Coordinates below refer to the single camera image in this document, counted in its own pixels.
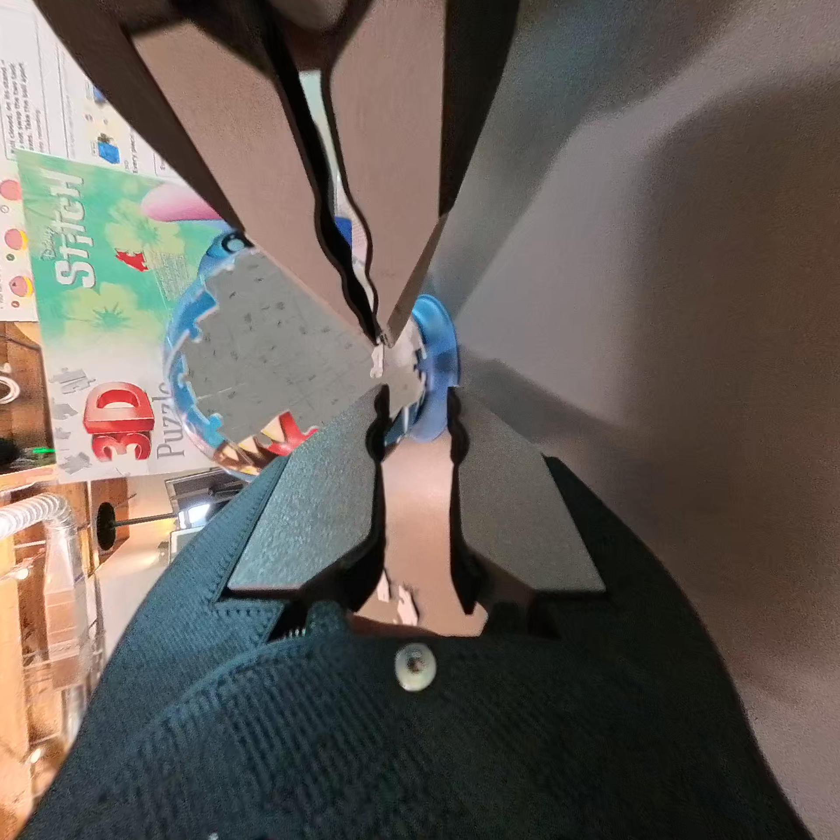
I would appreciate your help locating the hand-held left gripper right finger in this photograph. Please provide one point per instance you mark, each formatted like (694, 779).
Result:
(525, 525)

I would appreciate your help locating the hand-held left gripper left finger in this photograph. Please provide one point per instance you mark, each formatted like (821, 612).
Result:
(308, 518)

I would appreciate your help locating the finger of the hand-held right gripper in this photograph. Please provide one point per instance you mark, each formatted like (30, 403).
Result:
(262, 164)
(400, 131)

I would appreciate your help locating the single white puzzle piece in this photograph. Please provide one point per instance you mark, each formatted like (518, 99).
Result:
(377, 359)

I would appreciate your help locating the blue cartoon puzzle ball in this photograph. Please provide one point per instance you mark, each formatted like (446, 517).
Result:
(262, 348)

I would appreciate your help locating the colourful puzzle box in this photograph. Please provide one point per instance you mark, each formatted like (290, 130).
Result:
(98, 295)

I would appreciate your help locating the grey framed light panel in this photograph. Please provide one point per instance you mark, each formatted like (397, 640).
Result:
(197, 499)

